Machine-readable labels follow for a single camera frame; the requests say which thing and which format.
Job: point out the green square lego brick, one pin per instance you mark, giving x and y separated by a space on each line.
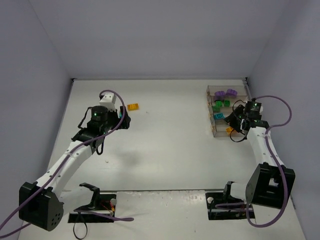
219 103

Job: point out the clear green-lego bin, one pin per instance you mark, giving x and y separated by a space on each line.
233 100

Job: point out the clear yellow-lego bin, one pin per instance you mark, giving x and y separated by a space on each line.
218 128

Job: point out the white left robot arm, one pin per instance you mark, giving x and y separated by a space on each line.
42 203

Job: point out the orange butterfly oval lego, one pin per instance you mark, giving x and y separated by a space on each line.
229 130

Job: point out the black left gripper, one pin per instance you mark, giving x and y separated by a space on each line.
124 119

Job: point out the teal lotus frog oval lego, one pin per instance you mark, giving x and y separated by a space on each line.
219 116

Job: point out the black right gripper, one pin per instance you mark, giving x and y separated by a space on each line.
235 120

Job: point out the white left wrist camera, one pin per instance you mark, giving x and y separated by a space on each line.
108 100

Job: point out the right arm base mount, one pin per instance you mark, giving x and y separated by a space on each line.
223 205

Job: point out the purple lotus oval lego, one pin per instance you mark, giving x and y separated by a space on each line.
231 93

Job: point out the purple butterfly curved lego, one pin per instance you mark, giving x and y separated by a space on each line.
219 95

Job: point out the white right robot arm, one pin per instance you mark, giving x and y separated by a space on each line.
271 181

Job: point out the clear purple-lego bin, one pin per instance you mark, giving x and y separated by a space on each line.
240 89

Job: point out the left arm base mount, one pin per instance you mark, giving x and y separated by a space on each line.
100 209

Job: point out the green hollow square lego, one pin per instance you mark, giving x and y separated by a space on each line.
226 103

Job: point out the yellow lego brick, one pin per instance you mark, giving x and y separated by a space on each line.
133 107

